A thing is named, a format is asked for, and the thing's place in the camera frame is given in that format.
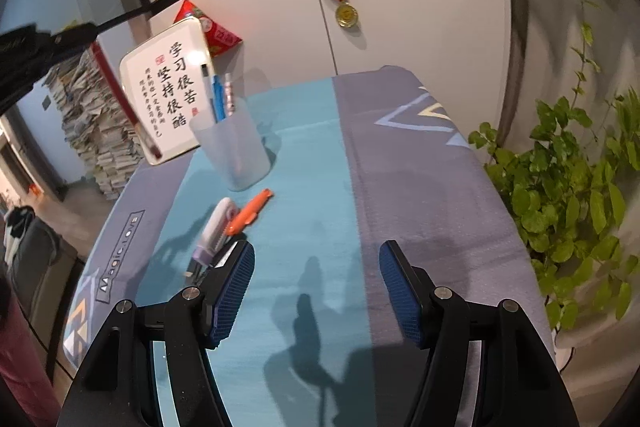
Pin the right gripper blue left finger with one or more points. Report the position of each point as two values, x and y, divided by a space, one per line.
224 288

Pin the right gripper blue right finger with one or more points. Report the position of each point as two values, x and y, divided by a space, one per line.
410 291

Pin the orange pen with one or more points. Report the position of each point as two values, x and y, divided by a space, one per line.
249 213

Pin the white purple correction tape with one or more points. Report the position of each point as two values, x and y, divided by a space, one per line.
214 235

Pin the stack of papers on floor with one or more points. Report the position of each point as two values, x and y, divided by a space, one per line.
94 124

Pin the framed white calligraphy sign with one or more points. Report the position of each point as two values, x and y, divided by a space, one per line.
163 82

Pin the translucent white pen cup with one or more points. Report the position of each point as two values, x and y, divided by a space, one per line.
233 146

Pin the black capped pen in cup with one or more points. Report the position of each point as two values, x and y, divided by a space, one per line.
208 86

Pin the dark sofa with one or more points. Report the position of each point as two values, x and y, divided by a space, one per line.
43 273

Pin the red hanging paper ornament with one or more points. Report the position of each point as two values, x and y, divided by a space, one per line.
219 39

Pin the blue pen in cup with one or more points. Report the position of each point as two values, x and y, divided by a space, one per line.
218 99

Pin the green potted plant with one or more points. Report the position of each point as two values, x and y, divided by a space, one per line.
565 193

